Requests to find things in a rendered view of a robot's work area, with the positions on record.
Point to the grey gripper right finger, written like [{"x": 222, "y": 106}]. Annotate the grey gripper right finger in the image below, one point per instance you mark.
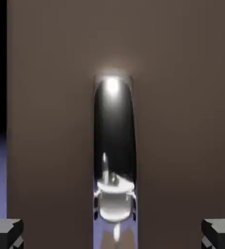
[{"x": 219, "y": 232}]

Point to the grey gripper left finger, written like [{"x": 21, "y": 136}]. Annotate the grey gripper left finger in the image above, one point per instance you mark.
[{"x": 5, "y": 232}]

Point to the brown cabinet door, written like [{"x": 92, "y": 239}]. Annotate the brown cabinet door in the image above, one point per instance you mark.
[{"x": 172, "y": 116}]

